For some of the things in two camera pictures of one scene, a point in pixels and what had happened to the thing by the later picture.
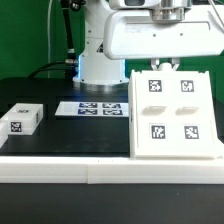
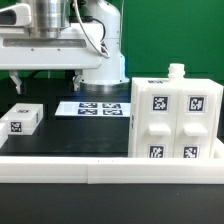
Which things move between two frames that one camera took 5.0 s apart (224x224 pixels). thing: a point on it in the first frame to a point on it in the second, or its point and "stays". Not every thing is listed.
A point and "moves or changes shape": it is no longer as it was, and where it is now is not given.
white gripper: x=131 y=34 to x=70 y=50
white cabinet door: x=192 y=110 moves or changes shape
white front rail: x=95 y=170 stays
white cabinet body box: x=170 y=115 moves or changes shape
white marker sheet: x=113 y=109 stays
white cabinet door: x=155 y=111 moves or changes shape
